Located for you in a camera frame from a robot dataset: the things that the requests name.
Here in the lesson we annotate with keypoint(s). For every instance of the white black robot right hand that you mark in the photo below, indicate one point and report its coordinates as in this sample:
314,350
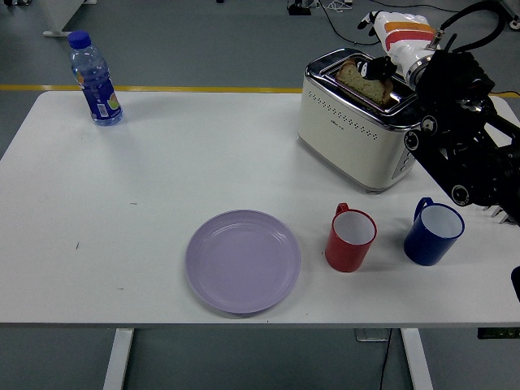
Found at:
406,36

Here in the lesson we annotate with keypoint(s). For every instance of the bread slice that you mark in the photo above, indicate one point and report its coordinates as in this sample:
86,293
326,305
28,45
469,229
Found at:
365,87

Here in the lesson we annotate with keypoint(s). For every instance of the cream and chrome toaster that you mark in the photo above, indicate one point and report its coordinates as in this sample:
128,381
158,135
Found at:
345,134

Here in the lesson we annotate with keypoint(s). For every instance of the purple round plate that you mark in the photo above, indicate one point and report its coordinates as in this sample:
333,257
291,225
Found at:
243,262

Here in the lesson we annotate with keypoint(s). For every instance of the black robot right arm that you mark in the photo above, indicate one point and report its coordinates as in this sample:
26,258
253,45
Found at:
455,142

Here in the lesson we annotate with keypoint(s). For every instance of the metal toast rack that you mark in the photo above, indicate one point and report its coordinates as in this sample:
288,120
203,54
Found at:
505,218

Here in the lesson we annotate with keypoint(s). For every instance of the blue mug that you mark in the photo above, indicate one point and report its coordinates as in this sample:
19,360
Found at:
426,248

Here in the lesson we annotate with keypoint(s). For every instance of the red mug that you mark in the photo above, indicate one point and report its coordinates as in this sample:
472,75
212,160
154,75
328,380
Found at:
345,256

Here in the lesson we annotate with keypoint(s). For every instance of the black table control panel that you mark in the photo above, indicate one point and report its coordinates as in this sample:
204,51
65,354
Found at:
497,333

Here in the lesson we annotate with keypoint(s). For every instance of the blue plastic water bottle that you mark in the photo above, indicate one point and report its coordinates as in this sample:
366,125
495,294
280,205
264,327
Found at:
99,95

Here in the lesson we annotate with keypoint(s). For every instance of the white table leg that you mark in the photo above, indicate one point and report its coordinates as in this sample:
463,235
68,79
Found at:
416,361
118,361

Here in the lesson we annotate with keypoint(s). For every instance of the white desk leg with foot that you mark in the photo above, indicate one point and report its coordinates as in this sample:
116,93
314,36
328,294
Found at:
57,16

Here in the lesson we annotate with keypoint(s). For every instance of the white furniture frame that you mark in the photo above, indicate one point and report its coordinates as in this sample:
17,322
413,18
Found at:
512,12

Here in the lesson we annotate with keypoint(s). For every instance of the clear bracket under table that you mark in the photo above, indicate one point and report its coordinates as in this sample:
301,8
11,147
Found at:
371,335

